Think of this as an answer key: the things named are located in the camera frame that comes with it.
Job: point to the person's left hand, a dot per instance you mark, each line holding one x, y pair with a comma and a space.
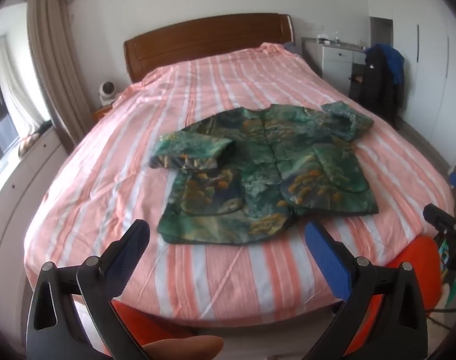
183, 348

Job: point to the dark chair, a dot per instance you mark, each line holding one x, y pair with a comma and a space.
356, 78

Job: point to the wooden nightstand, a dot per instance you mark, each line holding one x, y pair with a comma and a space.
101, 113

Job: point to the white low cabinet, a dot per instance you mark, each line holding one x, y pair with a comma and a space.
14, 202

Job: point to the green printed jacket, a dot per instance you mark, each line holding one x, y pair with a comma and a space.
265, 172

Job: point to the pink striped bed sheet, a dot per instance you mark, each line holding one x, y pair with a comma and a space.
138, 150

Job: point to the black jacket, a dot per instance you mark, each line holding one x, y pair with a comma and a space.
378, 86

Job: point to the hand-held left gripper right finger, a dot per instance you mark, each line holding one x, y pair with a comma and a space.
328, 258

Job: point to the blue jacket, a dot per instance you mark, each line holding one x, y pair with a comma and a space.
397, 65

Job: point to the white desk with drawers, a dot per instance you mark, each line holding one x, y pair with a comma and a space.
335, 63

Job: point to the wooden headboard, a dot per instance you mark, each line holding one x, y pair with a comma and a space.
198, 41

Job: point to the small white fan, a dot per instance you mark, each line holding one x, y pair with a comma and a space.
107, 93

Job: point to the white sheer curtain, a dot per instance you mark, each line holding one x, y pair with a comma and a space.
17, 86

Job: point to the beige curtain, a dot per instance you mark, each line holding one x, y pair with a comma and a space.
51, 63

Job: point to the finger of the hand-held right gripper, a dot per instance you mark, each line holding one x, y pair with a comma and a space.
440, 217

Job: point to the white wardrobe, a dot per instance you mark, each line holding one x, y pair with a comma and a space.
430, 45

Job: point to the grey pillow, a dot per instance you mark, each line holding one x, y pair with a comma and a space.
291, 48

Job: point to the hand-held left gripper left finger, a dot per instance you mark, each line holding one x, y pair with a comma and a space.
127, 255

